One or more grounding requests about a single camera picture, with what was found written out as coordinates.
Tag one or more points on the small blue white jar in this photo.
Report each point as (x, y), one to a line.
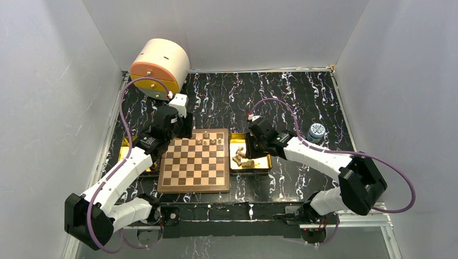
(315, 133)

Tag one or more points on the round cream drawer box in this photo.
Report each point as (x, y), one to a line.
(161, 66)

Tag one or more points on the wooden chessboard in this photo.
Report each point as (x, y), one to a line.
(188, 168)

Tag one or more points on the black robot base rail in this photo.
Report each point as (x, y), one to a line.
(232, 216)

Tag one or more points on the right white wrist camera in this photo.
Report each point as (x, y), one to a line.
(252, 117)

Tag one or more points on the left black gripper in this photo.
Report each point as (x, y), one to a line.
(187, 125)

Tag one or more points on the pile of light pieces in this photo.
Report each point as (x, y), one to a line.
(241, 161)

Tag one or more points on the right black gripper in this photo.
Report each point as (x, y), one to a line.
(249, 152)

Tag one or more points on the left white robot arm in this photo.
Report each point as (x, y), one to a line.
(93, 216)

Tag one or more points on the gold tin with light pieces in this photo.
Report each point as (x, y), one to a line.
(263, 164)

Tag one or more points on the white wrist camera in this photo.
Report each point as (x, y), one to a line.
(252, 117)
(179, 102)

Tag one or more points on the gold tin with dark pieces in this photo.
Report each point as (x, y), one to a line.
(152, 171)

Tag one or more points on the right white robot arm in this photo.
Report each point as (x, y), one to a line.
(360, 183)

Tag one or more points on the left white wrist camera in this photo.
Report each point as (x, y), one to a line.
(179, 102)

